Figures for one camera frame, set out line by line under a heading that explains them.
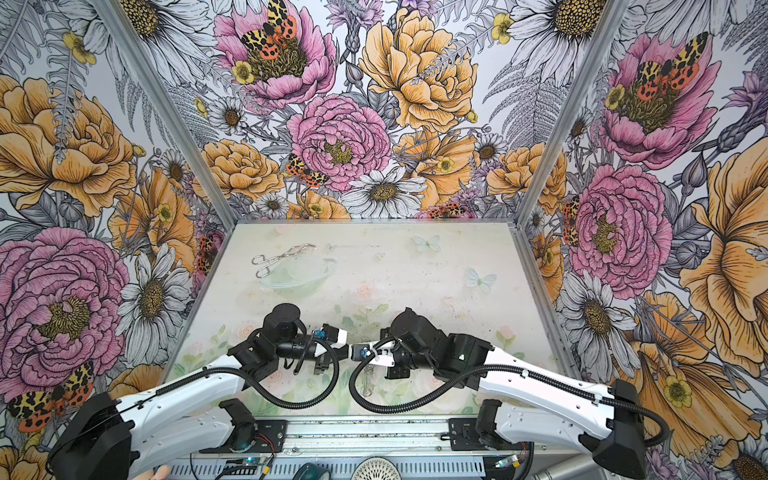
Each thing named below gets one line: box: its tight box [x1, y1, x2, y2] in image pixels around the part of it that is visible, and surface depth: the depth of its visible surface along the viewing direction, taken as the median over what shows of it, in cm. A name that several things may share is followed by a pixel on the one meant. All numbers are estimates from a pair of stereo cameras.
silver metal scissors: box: [251, 243, 317, 278], surface depth 113 cm
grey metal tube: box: [534, 453, 598, 480], surface depth 70 cm
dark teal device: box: [292, 462, 333, 480], surface depth 65 cm
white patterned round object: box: [351, 456, 402, 480], surface depth 69 cm
